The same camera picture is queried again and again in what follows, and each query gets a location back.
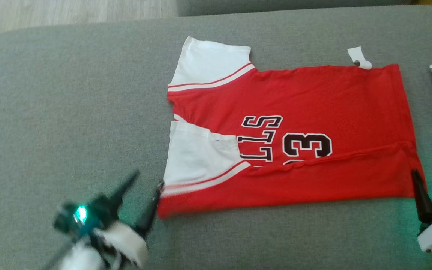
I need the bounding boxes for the large grey sofa seat cushion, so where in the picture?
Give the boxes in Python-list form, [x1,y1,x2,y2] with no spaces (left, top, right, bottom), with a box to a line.
[176,0,415,17]

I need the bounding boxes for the red white basketball jersey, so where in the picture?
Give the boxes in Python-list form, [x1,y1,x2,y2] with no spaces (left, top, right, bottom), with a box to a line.
[157,36,425,220]

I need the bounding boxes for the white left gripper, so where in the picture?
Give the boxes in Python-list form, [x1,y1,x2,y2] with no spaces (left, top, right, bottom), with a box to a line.
[94,169,164,267]

